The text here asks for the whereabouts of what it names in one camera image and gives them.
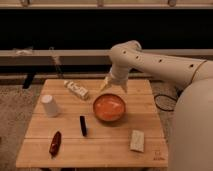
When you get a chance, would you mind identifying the wooden board table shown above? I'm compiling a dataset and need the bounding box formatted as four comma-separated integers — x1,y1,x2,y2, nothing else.
16,79,168,168

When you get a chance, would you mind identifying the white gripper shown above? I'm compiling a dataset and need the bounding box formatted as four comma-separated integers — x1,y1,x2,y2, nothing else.
100,68,128,93

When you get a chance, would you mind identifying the orange bowl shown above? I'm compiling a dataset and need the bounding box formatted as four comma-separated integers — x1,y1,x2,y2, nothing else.
93,93,126,122

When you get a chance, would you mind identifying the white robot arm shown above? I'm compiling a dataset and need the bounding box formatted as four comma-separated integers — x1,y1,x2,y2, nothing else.
101,41,213,171

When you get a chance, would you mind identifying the black cable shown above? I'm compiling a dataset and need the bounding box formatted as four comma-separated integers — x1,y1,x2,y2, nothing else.
153,93,179,113

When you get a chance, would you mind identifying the white ceramic cup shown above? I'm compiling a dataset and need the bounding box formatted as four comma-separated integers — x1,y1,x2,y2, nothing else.
41,95,59,117

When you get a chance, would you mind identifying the beige sponge block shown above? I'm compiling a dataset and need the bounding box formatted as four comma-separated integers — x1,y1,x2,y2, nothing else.
130,130,145,152

